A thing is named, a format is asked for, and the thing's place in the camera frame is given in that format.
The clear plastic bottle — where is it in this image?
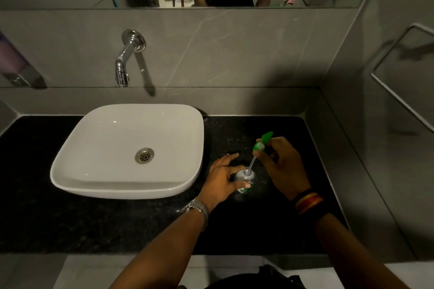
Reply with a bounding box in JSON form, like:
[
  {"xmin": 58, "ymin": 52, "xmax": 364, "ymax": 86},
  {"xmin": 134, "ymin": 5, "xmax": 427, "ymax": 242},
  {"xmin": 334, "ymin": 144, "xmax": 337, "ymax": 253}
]
[{"xmin": 235, "ymin": 168, "xmax": 255, "ymax": 195}]

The chrome towel ring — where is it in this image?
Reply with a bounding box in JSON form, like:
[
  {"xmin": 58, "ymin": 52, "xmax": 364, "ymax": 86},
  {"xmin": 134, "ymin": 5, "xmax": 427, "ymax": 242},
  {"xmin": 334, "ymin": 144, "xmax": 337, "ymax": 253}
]
[{"xmin": 370, "ymin": 23, "xmax": 434, "ymax": 133}]

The person's left forearm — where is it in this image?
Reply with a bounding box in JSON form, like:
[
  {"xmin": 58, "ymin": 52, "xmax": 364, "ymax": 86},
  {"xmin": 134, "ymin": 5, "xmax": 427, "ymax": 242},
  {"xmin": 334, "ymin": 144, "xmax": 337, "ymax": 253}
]
[{"xmin": 109, "ymin": 205, "xmax": 208, "ymax": 289}]

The red and yellow thread wristband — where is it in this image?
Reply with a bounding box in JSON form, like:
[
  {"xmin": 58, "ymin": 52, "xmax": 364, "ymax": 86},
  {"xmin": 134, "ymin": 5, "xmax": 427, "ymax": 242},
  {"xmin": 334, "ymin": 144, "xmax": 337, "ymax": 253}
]
[{"xmin": 291, "ymin": 189, "xmax": 325, "ymax": 215}]

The green pump dispenser head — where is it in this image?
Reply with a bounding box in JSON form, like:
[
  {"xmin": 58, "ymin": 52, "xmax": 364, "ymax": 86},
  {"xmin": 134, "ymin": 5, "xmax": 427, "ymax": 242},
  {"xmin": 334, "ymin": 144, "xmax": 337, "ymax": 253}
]
[{"xmin": 248, "ymin": 131, "xmax": 274, "ymax": 172}]

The chrome sink drain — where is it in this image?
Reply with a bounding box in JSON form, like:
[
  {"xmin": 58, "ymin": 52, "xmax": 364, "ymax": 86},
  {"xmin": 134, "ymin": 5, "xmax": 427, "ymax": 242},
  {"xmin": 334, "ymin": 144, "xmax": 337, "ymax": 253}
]
[{"xmin": 135, "ymin": 147, "xmax": 155, "ymax": 165}]

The person's right forearm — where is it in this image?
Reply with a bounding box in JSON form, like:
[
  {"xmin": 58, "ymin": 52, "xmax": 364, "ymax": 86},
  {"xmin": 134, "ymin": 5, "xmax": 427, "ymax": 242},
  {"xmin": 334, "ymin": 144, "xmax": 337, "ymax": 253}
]
[{"xmin": 314, "ymin": 212, "xmax": 412, "ymax": 289}]

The white ceramic sink basin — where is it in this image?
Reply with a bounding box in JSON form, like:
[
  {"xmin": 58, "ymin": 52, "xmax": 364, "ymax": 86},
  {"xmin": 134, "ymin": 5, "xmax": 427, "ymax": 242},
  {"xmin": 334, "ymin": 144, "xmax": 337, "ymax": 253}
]
[{"xmin": 50, "ymin": 103, "xmax": 205, "ymax": 200}]

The person's left hand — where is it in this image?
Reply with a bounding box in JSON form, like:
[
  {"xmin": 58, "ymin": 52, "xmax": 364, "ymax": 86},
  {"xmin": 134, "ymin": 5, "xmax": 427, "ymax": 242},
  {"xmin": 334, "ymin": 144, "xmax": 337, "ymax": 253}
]
[{"xmin": 197, "ymin": 153, "xmax": 252, "ymax": 212}]

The wall soap dispenser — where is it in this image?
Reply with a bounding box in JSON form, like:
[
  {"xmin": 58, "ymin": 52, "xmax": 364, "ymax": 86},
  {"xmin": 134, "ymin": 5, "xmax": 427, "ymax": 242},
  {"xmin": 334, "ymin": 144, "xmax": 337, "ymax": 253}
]
[{"xmin": 0, "ymin": 30, "xmax": 43, "ymax": 89}]

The person's right hand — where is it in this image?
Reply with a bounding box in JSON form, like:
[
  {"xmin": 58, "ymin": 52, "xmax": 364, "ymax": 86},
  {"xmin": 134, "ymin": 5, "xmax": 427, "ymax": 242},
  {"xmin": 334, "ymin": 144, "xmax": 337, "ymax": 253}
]
[{"xmin": 252, "ymin": 137, "xmax": 312, "ymax": 201}]

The silver wristwatch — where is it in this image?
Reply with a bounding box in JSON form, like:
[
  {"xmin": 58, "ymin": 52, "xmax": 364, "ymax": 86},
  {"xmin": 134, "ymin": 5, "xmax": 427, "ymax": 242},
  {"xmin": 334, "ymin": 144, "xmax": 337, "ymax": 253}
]
[{"xmin": 179, "ymin": 198, "xmax": 209, "ymax": 232}]

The black bag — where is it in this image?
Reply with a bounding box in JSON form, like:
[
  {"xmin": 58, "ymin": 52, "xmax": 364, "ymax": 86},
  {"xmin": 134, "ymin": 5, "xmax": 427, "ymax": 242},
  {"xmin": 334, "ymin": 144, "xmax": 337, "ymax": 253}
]
[{"xmin": 207, "ymin": 264, "xmax": 307, "ymax": 289}]

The chrome wall faucet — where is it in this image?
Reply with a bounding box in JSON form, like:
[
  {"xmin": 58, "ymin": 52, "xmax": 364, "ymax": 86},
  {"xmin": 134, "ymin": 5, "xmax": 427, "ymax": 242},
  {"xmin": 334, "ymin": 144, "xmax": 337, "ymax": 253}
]
[{"xmin": 115, "ymin": 30, "xmax": 146, "ymax": 88}]

